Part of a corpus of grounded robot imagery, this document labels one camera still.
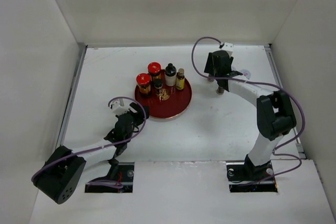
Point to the round red lacquer tray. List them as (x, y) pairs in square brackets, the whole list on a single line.
[(174, 101)]

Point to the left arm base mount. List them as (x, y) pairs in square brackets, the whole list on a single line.
[(119, 179)]

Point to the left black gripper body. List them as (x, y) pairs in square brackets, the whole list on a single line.
[(137, 119)]

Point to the red-lid dark sauce jar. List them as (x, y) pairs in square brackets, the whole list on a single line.
[(154, 70)]

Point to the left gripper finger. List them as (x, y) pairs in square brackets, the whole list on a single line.
[(147, 111), (135, 106)]

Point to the clear salt grinder black top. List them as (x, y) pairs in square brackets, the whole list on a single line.
[(170, 75)]

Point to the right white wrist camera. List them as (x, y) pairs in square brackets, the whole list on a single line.
[(228, 47)]

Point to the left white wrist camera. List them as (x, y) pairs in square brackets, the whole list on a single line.
[(118, 108)]

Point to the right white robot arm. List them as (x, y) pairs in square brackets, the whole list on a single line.
[(275, 116)]

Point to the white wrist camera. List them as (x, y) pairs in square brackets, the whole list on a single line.
[(118, 108), (228, 47)]

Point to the white-lid spice jar right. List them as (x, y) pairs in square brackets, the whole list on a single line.
[(246, 73)]

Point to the right aluminium table rail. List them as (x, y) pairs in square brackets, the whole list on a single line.
[(295, 133)]

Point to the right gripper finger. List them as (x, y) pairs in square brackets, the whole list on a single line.
[(222, 85), (209, 67)]

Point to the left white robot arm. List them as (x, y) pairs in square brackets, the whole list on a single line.
[(61, 173)]

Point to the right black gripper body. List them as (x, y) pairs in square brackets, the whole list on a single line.
[(216, 74)]

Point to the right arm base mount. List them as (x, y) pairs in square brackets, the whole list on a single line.
[(245, 177)]

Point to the aluminium table rail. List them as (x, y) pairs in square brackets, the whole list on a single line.
[(60, 137), (295, 133)]

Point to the yellow-label beige-cap spice bottle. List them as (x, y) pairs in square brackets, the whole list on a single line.
[(180, 79)]

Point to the left aluminium table rail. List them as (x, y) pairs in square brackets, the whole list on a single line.
[(60, 137)]

